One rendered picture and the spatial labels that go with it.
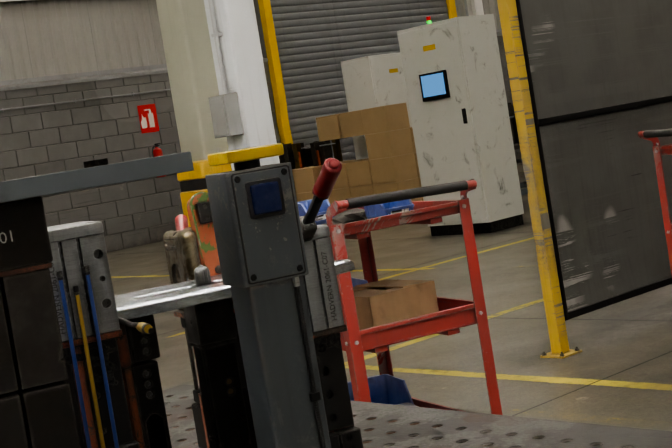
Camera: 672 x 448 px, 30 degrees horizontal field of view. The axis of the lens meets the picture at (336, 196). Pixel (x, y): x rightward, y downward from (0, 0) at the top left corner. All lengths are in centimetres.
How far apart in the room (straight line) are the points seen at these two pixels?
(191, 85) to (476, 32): 385
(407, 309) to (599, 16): 285
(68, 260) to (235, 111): 410
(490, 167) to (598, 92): 557
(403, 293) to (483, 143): 797
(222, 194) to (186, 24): 741
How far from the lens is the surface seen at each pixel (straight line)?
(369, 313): 358
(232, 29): 541
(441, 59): 1167
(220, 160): 121
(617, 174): 617
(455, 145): 1166
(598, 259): 602
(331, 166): 128
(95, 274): 132
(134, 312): 145
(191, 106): 861
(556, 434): 178
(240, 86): 539
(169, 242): 177
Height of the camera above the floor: 116
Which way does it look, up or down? 3 degrees down
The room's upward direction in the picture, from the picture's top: 9 degrees counter-clockwise
